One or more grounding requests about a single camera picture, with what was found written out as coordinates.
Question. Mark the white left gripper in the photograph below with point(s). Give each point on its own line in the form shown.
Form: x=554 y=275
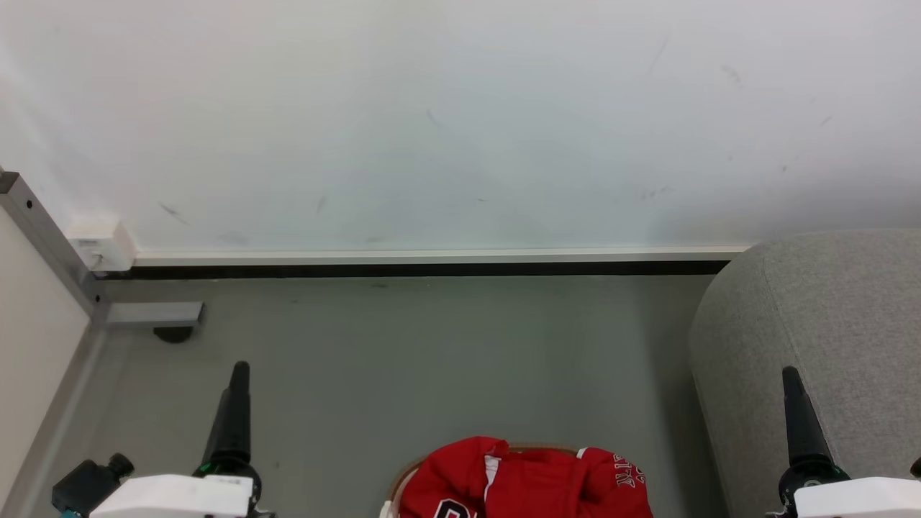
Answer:
x=173 y=496

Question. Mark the white and black baseboard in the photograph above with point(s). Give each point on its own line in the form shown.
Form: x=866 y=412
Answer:
x=432 y=262

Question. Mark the red jersey with lettering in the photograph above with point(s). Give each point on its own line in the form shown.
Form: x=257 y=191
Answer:
x=532 y=482

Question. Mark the grey metal frame post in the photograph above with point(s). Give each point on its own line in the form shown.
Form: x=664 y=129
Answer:
x=50 y=237

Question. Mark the white wall socket box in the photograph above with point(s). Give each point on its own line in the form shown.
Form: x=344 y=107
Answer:
x=101 y=244

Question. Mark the white laundry basket brown rim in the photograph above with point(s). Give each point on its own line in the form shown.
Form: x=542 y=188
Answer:
x=392 y=505

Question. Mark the black round frame foot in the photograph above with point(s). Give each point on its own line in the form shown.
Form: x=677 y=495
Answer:
x=173 y=334

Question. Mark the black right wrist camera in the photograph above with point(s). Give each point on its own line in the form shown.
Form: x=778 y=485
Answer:
x=917 y=467

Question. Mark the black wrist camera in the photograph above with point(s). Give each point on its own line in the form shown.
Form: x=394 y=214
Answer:
x=90 y=485
x=917 y=467

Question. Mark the grey metal foot plate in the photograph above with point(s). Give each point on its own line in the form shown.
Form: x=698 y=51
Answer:
x=155 y=314

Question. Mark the grey fabric sofa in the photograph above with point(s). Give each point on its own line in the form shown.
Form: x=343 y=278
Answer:
x=849 y=324

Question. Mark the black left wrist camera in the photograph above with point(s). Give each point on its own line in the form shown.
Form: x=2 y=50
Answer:
x=90 y=485

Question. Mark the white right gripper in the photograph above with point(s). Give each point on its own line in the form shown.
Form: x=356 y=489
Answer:
x=856 y=498

